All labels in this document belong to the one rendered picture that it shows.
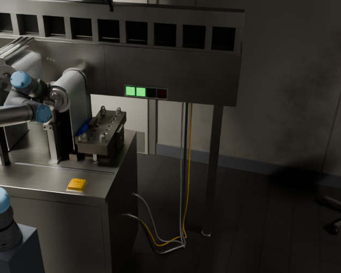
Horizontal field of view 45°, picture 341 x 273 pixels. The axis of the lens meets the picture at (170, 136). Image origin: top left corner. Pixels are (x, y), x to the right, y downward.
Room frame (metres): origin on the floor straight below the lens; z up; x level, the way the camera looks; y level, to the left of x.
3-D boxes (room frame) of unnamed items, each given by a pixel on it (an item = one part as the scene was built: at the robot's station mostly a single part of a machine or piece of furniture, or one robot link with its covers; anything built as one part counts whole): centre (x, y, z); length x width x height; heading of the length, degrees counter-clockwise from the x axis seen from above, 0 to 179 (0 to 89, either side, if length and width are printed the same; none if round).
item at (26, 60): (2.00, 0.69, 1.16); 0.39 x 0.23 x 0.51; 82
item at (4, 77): (1.87, 0.83, 1.33); 0.06 x 0.06 x 0.06; 82
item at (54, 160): (1.82, 0.62, 1.05); 0.06 x 0.05 x 0.31; 172
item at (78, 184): (1.60, 0.45, 0.91); 0.07 x 0.07 x 0.02; 82
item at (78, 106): (1.97, 0.50, 1.14); 0.23 x 0.01 x 0.18; 172
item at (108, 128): (1.99, 0.38, 1.00); 0.40 x 0.16 x 0.06; 172
